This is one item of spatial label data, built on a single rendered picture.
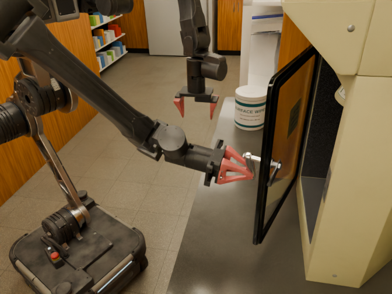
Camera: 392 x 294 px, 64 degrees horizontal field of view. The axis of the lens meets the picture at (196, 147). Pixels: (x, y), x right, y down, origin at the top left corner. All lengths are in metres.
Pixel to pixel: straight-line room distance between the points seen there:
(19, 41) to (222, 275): 0.61
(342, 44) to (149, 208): 2.00
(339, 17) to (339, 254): 0.46
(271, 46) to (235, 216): 1.20
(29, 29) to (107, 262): 1.36
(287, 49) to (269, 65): 1.06
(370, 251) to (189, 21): 0.71
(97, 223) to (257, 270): 1.33
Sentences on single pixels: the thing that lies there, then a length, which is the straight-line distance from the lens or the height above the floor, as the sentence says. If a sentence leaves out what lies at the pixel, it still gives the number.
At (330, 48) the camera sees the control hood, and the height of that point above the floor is 1.45.
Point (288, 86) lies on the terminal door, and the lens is 0.62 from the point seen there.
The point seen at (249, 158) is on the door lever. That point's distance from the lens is 0.66.
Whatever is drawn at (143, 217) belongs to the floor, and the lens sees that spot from 2.27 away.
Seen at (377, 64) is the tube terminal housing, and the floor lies 1.43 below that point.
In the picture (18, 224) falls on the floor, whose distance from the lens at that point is 2.55.
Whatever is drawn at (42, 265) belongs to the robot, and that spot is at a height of 0.24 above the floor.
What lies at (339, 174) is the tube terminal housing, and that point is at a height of 1.24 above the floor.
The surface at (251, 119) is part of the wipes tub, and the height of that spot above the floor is 0.99.
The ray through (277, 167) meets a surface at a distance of 0.64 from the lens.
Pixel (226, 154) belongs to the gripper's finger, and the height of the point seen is 1.18.
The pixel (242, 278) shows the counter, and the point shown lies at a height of 0.94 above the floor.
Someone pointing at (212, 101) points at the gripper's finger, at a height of 1.17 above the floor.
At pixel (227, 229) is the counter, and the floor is 0.94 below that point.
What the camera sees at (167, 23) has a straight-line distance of 5.67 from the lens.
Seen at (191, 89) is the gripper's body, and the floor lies 1.20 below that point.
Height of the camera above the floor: 1.57
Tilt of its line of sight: 32 degrees down
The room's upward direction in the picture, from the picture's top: 2 degrees counter-clockwise
